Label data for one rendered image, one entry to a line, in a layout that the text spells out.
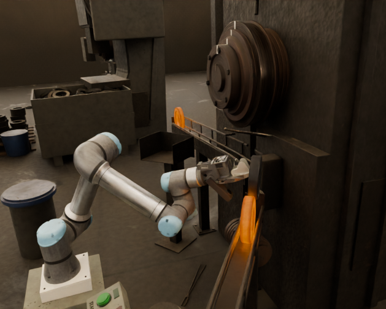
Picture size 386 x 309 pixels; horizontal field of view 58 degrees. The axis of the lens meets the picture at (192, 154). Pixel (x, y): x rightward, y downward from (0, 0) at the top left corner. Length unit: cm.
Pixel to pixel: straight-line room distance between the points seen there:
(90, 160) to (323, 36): 92
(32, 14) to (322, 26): 1054
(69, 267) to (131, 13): 305
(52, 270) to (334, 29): 140
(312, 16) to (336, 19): 13
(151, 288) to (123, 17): 292
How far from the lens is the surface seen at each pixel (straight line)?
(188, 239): 238
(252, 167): 117
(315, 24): 139
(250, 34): 148
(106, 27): 403
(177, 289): 202
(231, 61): 147
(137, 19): 413
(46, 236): 153
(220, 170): 123
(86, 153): 129
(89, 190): 149
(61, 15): 1146
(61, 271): 160
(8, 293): 229
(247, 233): 113
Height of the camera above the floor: 132
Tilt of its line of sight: 20 degrees down
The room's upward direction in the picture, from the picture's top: 3 degrees counter-clockwise
